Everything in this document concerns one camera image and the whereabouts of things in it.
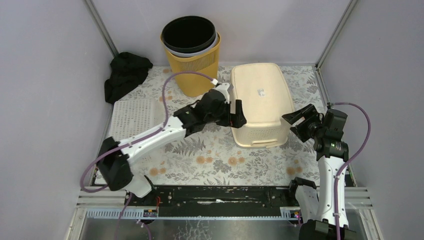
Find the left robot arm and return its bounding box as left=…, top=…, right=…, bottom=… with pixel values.
left=95, top=89, right=247, bottom=206

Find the black round bucket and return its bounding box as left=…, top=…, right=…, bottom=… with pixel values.
left=161, top=15, right=217, bottom=54

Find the yellow plastic waste basket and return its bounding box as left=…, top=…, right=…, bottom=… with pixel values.
left=163, top=33, right=221, bottom=98

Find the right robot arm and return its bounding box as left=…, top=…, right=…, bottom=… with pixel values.
left=282, top=104, right=357, bottom=240

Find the floral patterned table mat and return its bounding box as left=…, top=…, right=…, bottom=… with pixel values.
left=119, top=66, right=320, bottom=186

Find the cream large container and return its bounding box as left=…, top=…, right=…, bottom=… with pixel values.
left=230, top=63, right=295, bottom=148

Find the white perforated basket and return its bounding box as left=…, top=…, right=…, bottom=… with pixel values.
left=107, top=98, right=165, bottom=141

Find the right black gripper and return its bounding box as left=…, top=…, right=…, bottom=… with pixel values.
left=281, top=103, right=325, bottom=143

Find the aluminium frame rail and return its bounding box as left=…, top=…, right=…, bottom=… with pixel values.
left=64, top=186, right=385, bottom=240

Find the grey bucket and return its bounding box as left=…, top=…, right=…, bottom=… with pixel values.
left=162, top=32, right=220, bottom=58

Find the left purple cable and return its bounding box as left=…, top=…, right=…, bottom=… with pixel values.
left=80, top=71, right=220, bottom=240

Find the black crumpled cloth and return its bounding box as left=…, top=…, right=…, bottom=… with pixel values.
left=104, top=52, right=153, bottom=105

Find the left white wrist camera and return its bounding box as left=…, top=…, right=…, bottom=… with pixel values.
left=211, top=78, right=231, bottom=104

